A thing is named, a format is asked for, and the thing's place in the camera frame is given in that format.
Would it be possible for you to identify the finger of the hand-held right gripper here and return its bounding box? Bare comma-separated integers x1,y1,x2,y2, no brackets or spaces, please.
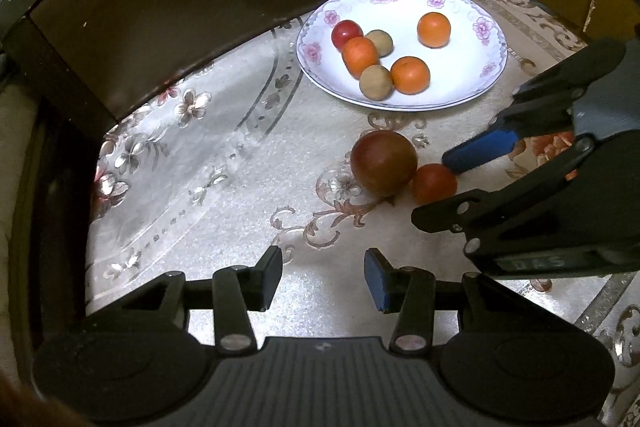
441,38,627,176
411,129,636,258

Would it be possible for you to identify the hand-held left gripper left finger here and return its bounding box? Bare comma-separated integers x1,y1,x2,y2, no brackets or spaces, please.
117,246,284,353

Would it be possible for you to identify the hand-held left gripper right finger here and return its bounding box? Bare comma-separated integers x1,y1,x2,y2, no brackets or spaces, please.
363,248,531,353

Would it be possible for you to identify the small red tomato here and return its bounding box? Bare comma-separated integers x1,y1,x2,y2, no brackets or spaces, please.
331,20,364,50
411,163,458,206

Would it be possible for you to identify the white floral plate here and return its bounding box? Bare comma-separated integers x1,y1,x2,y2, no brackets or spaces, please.
296,0,508,110

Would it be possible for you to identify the large dark red tomato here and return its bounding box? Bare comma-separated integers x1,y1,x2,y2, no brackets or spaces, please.
350,130,418,196

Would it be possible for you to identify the brown round fruit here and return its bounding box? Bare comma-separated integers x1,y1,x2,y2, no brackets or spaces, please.
359,64,394,101
365,30,394,58

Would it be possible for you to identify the small orange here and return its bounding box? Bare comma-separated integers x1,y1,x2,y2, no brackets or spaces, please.
417,12,452,48

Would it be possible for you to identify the floral beige tablecloth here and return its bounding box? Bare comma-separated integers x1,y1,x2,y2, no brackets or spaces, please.
85,0,640,408

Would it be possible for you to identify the dark wooden nightstand drawer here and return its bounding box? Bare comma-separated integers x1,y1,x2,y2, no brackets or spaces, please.
0,0,468,132

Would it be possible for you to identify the dark bed frame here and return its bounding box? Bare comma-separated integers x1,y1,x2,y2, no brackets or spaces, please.
12,102,98,358

